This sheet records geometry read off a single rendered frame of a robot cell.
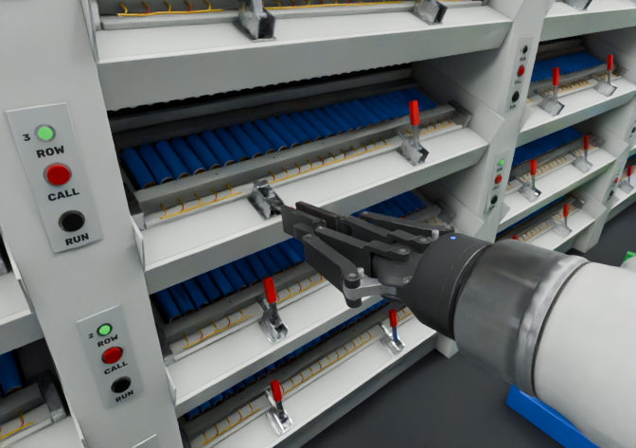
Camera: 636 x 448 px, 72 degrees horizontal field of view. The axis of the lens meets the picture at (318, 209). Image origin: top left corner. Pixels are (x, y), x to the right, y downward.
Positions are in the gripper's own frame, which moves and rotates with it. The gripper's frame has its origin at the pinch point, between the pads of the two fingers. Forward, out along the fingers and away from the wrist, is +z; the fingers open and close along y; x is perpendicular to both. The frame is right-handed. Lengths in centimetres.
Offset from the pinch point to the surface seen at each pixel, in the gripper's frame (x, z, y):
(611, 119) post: -10, 12, 115
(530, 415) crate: -54, -5, 44
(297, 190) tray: 0.2, 9.9, 5.4
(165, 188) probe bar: 4.4, 12.5, -10.3
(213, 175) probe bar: 4.3, 12.3, -4.5
